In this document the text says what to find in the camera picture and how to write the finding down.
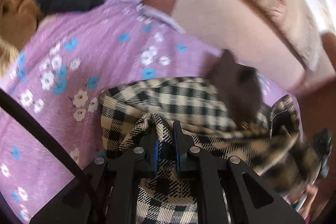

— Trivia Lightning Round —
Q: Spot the black cream plaid coat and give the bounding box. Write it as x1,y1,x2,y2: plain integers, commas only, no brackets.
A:
99,49,329,224

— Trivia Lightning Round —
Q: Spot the tan brown clothes pile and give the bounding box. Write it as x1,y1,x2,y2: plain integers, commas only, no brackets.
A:
0,0,42,76

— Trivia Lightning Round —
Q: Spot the person's right hand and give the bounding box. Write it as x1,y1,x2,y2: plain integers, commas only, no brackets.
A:
287,184,318,219

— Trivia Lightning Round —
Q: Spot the purple floral bed sheet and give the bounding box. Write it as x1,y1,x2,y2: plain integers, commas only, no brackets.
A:
1,0,302,223

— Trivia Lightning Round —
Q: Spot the black cable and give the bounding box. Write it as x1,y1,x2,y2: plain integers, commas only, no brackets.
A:
0,87,87,183

